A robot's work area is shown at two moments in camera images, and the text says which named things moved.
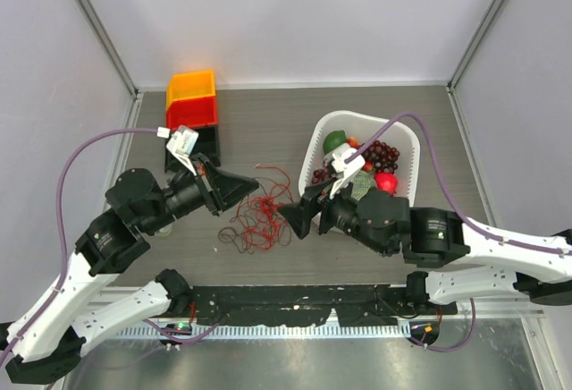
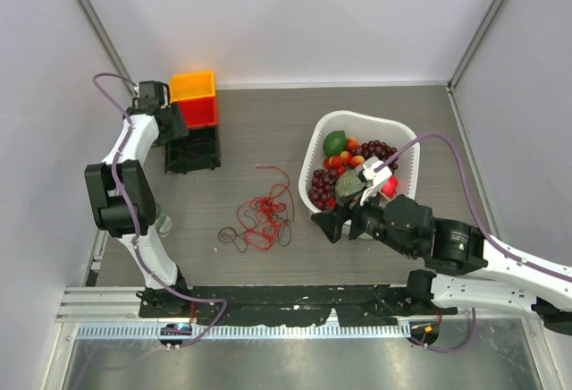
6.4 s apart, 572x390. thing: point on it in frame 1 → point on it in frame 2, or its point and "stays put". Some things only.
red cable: [262, 217] stays put
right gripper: [315, 199] → [332, 222]
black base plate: [357, 305] stays put
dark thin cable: [261, 234] stays put
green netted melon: [363, 181] → [349, 183]
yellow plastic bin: [190, 85] stays put
